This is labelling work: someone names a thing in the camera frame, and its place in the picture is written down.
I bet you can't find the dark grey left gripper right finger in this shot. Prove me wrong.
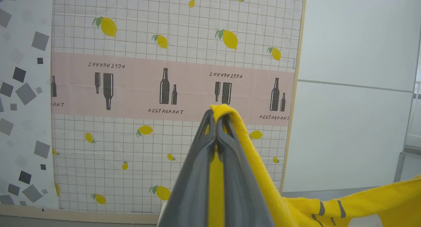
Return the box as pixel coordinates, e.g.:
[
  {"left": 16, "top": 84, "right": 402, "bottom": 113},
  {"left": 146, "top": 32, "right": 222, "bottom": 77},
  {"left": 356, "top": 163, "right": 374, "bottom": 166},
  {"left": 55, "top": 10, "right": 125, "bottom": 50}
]
[{"left": 215, "top": 114, "right": 275, "bottom": 227}]

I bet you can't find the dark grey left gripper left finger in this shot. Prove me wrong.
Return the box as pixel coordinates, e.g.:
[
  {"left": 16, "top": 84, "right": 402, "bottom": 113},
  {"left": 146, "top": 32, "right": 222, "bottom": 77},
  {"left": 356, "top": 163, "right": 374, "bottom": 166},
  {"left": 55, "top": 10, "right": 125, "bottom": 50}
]
[{"left": 157, "top": 109, "right": 217, "bottom": 227}]

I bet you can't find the yellow and white garment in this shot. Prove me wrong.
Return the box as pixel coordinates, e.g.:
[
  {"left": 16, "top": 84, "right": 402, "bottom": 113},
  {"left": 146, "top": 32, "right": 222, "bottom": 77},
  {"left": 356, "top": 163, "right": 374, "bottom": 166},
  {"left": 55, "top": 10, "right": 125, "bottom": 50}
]
[{"left": 208, "top": 104, "right": 421, "bottom": 227}]

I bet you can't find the lemon print grid panel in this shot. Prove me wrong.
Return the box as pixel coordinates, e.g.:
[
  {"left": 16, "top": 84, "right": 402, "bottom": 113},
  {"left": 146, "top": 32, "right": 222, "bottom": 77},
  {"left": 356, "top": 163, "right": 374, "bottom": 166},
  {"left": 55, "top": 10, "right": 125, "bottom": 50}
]
[{"left": 51, "top": 0, "right": 308, "bottom": 225}]

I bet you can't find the white partition board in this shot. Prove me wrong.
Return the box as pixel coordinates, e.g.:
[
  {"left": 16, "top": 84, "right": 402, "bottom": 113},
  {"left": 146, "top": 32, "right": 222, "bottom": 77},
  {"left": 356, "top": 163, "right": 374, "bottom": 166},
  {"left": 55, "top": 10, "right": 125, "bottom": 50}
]
[{"left": 282, "top": 0, "right": 421, "bottom": 192}]

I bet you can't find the grey metal partition leg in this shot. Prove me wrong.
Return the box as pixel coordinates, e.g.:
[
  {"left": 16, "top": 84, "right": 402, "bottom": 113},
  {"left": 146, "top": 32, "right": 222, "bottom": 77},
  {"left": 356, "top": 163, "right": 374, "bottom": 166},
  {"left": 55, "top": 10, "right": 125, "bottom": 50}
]
[{"left": 394, "top": 151, "right": 407, "bottom": 183}]

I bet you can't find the grey squares print panel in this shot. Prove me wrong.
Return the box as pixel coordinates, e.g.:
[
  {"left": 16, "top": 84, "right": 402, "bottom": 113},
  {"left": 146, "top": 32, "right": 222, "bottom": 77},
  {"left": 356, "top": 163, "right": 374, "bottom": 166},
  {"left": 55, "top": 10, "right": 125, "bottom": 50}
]
[{"left": 0, "top": 0, "right": 60, "bottom": 210}]

